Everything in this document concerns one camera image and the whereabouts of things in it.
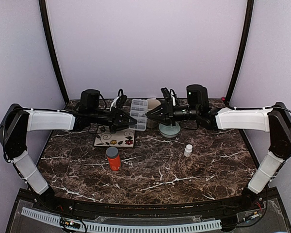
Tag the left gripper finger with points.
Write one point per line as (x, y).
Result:
(131, 125)
(126, 116)

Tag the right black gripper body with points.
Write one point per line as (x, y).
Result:
(171, 116)

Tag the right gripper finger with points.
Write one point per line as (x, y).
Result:
(153, 119)
(155, 108)

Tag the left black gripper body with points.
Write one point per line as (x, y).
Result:
(112, 119)

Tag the clear plastic pill organizer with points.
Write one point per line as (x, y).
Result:
(138, 110)

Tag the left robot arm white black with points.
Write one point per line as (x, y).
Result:
(18, 121)

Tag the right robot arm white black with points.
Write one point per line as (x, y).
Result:
(276, 120)

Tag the cream ceramic mug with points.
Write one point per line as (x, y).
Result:
(149, 125)

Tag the celadon bowl on table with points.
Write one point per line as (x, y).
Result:
(169, 131)

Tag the square floral ceramic tray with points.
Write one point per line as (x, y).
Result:
(120, 139)

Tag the orange bottle grey cap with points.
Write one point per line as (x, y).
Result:
(113, 158)

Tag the small white pill bottle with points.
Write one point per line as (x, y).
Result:
(188, 150)

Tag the small circuit board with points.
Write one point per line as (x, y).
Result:
(68, 223)

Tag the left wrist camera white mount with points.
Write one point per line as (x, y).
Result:
(120, 100)

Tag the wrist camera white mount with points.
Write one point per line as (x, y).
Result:
(170, 96)
(120, 100)

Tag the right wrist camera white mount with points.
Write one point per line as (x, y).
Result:
(170, 96)

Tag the right black frame post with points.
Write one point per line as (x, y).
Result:
(241, 50)

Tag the black frame post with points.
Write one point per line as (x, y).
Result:
(51, 50)
(241, 50)

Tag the black front table rail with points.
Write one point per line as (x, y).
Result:
(225, 207)

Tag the left black frame post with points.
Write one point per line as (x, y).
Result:
(51, 50)

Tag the white slotted cable duct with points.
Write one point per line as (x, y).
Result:
(103, 224)

